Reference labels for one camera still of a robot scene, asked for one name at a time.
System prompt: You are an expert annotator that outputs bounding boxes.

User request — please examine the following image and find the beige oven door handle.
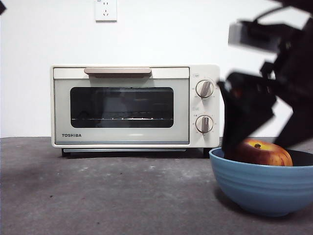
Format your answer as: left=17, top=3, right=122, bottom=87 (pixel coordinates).
left=84, top=68, right=152, bottom=79

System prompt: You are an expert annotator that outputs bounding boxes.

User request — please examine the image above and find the oven timer knob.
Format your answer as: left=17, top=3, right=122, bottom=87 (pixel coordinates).
left=195, top=115, right=214, bottom=134

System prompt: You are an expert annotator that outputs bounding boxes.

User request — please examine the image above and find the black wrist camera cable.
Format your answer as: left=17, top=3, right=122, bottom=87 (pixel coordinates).
left=254, top=6, right=294, bottom=23

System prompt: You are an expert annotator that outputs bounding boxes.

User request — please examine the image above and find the red yellow apple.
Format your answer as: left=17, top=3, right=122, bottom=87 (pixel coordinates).
left=236, top=138, right=293, bottom=166

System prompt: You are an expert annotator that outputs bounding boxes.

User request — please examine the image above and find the blue ribbed bowl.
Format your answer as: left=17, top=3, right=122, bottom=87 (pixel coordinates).
left=209, top=146, right=313, bottom=218

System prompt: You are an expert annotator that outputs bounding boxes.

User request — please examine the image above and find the cream toaster oven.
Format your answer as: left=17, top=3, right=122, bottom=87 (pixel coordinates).
left=50, top=64, right=221, bottom=157

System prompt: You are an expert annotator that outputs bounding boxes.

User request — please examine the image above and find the white wall socket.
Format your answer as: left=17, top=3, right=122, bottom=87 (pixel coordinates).
left=94, top=0, right=117, bottom=23

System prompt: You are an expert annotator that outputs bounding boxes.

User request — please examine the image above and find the oven temperature knob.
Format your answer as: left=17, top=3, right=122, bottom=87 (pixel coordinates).
left=196, top=79, right=215, bottom=99

